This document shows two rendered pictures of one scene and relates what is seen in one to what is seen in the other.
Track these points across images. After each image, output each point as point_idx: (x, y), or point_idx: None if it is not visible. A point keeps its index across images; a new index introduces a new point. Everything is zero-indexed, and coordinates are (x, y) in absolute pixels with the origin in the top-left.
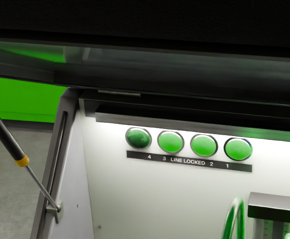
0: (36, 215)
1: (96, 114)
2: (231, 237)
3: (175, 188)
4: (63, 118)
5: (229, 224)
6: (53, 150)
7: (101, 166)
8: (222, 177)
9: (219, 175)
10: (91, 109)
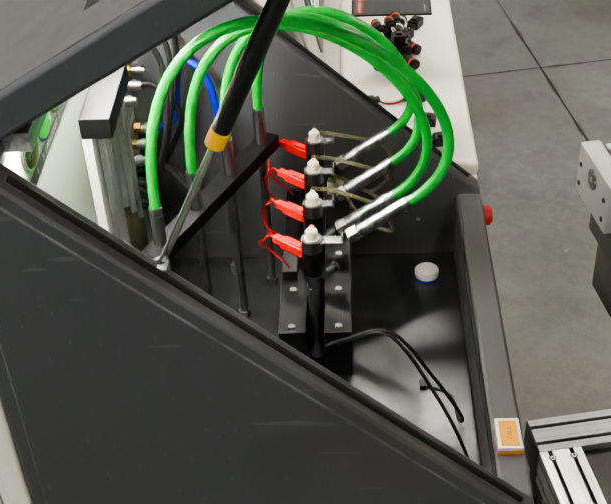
0: (171, 292)
1: (30, 136)
2: (88, 211)
3: (57, 195)
4: (22, 183)
5: None
6: (71, 225)
7: None
8: (65, 125)
9: (64, 125)
10: None
